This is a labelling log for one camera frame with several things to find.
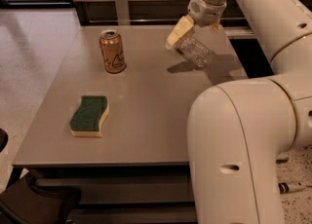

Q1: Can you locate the clear plastic water bottle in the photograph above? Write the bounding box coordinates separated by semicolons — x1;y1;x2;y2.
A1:
175;37;214;68

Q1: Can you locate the grey table drawer unit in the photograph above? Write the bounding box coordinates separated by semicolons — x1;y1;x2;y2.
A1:
31;166;197;224

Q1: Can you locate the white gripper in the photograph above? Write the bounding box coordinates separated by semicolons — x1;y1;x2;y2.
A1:
165;0;227;50

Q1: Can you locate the grey side counter ledge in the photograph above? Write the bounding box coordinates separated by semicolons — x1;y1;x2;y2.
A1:
224;26;255;39

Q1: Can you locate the gold soda can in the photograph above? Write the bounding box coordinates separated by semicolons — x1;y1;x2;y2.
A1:
99;29;127;74

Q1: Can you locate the dark brown chair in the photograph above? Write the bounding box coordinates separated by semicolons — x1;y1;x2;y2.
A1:
0;128;82;224

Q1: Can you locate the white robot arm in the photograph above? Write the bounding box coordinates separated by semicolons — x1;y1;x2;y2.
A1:
167;0;312;224

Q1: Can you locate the left metal wall bracket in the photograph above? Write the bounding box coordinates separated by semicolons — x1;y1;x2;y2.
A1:
114;0;131;25

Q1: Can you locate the green and yellow sponge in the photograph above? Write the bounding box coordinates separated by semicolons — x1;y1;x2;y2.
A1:
69;95;109;137

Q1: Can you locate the white power strip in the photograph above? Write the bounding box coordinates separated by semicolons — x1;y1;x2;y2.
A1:
278;181;307;194

